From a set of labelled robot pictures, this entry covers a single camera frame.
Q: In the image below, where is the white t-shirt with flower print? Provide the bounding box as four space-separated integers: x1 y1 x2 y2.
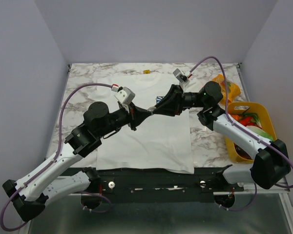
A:
95 73 194 174

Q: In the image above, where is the toy napa cabbage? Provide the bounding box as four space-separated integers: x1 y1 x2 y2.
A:
246 125 274 141

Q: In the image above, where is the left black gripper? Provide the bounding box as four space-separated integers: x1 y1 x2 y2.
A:
97 101 152 138

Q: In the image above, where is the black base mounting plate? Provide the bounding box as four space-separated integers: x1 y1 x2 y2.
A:
93 167 244 204

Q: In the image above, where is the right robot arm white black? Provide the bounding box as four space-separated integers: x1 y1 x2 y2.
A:
153 81 291 191

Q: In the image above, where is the yellow plastic basket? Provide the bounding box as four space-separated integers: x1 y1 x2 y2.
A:
225 102 277 163

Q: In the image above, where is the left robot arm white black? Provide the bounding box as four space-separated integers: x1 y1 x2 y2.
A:
2 101 151 222

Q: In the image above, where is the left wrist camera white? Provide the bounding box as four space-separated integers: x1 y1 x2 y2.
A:
111 84 135 105

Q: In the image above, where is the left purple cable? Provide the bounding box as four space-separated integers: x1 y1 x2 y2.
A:
0 82 112 232

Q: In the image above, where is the toy purple eggplant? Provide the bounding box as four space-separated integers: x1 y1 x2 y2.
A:
234 144 252 160

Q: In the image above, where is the yellow sunflower brooch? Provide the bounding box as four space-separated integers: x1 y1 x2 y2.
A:
148 106 156 112

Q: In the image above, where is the toy green onion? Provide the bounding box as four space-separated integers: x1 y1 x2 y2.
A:
243 110 260 123

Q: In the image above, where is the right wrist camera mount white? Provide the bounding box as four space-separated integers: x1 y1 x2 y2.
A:
173 69 192 91

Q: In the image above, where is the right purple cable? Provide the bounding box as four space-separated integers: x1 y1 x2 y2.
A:
189 56 293 212

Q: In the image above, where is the orange candy bag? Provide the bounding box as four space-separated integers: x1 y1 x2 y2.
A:
212 74 241 105

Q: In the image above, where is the toy red chili pepper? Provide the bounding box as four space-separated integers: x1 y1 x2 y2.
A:
239 116 253 126

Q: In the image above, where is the aluminium rail frame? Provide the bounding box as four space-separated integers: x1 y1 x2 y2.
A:
21 188 293 234

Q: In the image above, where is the purple cable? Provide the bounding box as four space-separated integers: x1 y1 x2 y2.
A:
189 56 293 212
0 82 112 232

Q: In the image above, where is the toy carrot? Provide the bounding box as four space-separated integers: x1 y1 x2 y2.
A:
231 115 241 121

